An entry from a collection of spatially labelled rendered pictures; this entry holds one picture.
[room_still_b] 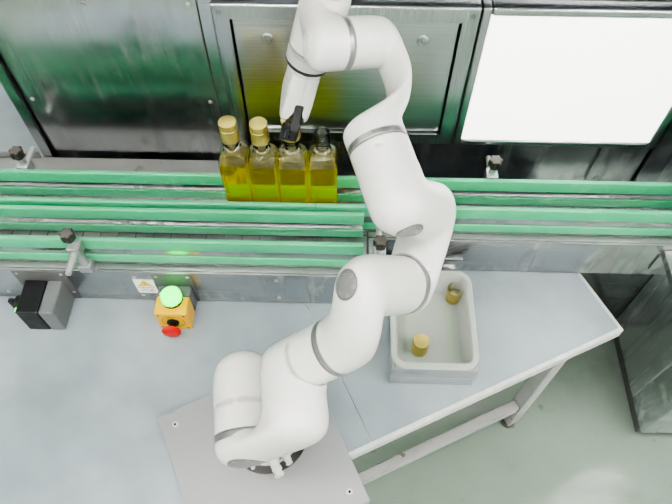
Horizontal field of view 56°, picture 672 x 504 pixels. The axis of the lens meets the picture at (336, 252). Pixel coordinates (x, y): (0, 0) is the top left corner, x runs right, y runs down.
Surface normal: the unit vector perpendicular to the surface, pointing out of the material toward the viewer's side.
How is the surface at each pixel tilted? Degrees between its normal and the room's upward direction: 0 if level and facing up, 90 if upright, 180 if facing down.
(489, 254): 90
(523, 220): 90
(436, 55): 90
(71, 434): 0
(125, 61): 91
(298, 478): 4
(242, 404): 3
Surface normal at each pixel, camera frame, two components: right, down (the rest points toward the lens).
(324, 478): -0.05, -0.51
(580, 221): -0.03, 0.84
